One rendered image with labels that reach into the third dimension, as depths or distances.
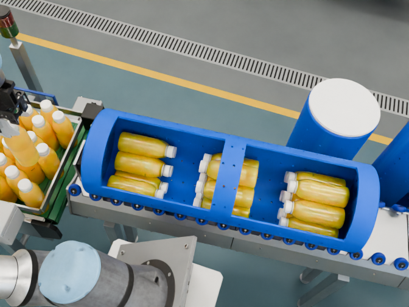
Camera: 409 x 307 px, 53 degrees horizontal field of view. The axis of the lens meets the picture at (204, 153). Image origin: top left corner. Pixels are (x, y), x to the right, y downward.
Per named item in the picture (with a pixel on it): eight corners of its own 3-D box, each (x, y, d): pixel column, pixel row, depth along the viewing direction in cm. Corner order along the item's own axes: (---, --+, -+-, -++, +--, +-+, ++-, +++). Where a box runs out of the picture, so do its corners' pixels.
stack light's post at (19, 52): (77, 180, 250) (18, 49, 155) (70, 179, 250) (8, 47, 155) (80, 175, 252) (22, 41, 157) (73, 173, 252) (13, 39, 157)
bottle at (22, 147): (42, 163, 129) (25, 134, 114) (20, 170, 127) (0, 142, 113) (37, 146, 132) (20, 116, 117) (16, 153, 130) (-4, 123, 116)
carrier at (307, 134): (319, 220, 230) (307, 175, 244) (390, 136, 155) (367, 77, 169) (269, 225, 227) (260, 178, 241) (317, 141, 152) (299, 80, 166)
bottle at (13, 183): (14, 198, 146) (-3, 177, 132) (25, 183, 149) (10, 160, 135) (30, 206, 145) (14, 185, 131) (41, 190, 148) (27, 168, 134)
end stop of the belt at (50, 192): (44, 212, 139) (41, 209, 136) (41, 212, 139) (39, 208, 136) (86, 118, 159) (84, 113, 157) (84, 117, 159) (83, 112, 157)
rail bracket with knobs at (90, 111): (100, 139, 161) (96, 124, 152) (83, 135, 161) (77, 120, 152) (109, 119, 166) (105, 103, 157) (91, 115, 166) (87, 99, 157)
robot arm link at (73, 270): (118, 318, 80) (59, 298, 72) (80, 315, 89) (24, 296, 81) (136, 258, 86) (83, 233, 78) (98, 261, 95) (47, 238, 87)
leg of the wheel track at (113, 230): (128, 269, 225) (114, 229, 171) (118, 267, 225) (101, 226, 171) (131, 259, 228) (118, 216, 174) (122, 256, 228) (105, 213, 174)
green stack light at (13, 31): (14, 40, 149) (10, 30, 145) (-3, 36, 149) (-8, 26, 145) (22, 28, 152) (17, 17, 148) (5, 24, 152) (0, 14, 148)
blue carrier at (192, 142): (344, 265, 136) (381, 234, 112) (89, 206, 141) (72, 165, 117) (346, 189, 151) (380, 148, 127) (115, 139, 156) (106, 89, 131)
